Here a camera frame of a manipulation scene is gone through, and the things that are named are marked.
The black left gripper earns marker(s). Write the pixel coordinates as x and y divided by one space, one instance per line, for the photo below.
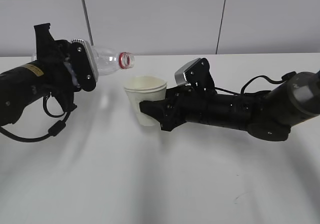
51 56

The white paper cup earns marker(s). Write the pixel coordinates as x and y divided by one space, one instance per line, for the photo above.
144 88

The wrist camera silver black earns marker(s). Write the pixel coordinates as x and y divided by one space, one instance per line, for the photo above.
195 72
82 65

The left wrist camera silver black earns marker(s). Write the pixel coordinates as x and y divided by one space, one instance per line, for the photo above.
82 65

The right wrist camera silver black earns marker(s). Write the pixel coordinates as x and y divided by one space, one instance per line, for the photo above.
195 72

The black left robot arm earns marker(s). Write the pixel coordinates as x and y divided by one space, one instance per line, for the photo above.
20 87

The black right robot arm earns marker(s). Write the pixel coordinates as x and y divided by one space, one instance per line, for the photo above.
267 115

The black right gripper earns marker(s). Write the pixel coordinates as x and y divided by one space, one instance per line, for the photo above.
183 104

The clear water bottle red label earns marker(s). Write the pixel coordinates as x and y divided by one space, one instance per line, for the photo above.
108 61

